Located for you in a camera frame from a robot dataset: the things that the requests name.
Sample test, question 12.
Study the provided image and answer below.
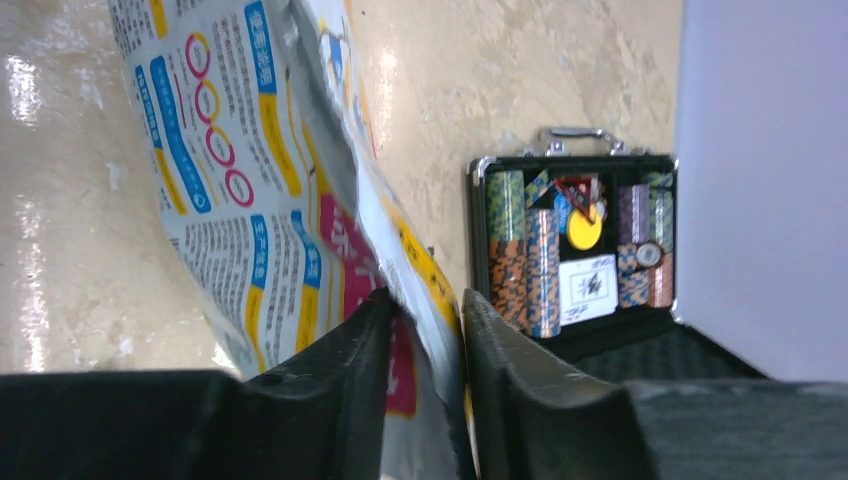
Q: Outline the colourful pet food bag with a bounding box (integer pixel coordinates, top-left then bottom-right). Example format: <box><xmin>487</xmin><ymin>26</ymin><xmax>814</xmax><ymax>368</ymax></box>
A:
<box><xmin>109</xmin><ymin>1</ymin><xmax>476</xmax><ymax>479</ymax></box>

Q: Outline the black poker chip case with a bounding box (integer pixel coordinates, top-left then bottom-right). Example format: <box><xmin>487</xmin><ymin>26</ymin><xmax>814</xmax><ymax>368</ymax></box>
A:
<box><xmin>467</xmin><ymin>127</ymin><xmax>760</xmax><ymax>382</ymax></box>

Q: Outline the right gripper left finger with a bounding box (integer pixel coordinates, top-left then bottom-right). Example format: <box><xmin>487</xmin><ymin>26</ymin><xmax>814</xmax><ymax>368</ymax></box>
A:
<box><xmin>1</xmin><ymin>289</ymin><xmax>395</xmax><ymax>479</ymax></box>

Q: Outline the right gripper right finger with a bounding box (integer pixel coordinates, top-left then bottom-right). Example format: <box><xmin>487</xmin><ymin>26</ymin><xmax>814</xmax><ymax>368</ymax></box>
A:
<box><xmin>463</xmin><ymin>289</ymin><xmax>847</xmax><ymax>479</ymax></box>

